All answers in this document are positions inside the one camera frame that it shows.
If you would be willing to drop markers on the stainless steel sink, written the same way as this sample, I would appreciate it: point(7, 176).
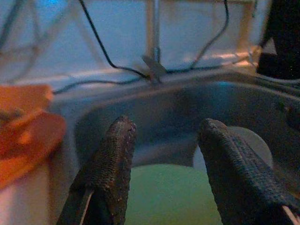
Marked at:
point(178, 112)

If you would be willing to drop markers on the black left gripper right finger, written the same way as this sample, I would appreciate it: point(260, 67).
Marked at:
point(239, 178)

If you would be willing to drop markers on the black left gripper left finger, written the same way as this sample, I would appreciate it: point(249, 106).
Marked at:
point(112, 168)

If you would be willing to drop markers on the green plastic plate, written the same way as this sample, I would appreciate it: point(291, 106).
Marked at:
point(168, 194)

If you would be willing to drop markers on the grey bowl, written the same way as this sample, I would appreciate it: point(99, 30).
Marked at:
point(260, 147)

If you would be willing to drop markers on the orange plastic bowl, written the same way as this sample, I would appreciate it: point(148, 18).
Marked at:
point(30, 140)

